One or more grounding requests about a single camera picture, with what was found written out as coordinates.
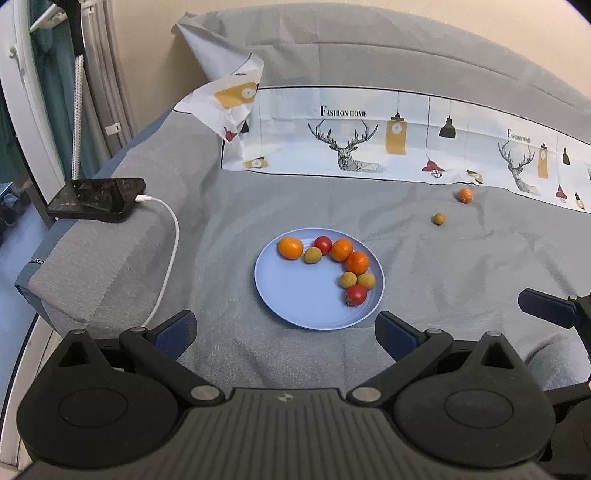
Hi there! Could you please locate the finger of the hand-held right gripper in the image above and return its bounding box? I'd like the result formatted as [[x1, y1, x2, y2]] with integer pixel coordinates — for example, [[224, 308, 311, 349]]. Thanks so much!
[[517, 287, 591, 329]]

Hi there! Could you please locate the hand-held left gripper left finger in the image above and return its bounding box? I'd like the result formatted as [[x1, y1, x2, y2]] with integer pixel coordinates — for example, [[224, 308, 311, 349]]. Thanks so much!
[[34, 310, 226, 408]]

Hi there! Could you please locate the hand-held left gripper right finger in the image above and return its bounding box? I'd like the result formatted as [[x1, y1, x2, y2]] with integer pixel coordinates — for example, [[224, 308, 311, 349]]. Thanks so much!
[[347, 311, 539, 408]]

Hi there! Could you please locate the blue plate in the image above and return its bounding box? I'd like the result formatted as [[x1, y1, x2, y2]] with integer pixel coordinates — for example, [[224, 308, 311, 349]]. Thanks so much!
[[254, 228, 385, 331]]

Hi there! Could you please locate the grey blanket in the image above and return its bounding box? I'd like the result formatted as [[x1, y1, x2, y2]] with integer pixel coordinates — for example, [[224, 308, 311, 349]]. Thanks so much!
[[14, 4, 591, 398]]

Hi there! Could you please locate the black smartphone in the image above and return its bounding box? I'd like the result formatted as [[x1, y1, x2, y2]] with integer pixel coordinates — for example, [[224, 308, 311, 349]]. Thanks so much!
[[45, 178, 147, 224]]

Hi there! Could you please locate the deer print white bedsheet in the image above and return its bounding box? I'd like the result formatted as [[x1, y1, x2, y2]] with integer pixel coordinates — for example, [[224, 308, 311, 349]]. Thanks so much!
[[173, 9, 591, 213]]

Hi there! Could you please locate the spiral-wrapped stand pole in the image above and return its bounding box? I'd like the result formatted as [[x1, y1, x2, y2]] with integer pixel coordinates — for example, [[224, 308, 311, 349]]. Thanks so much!
[[53, 0, 88, 182]]

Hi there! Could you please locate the grey curtain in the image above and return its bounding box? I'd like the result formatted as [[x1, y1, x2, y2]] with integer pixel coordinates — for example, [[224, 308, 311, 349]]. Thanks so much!
[[83, 0, 137, 158]]

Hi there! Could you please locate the teal curtain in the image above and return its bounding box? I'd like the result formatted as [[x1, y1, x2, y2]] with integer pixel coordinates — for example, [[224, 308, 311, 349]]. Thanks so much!
[[28, 0, 79, 181]]

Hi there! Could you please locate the white charging cable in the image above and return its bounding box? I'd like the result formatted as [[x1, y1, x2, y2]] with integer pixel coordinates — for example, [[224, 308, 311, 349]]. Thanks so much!
[[136, 194, 180, 329]]

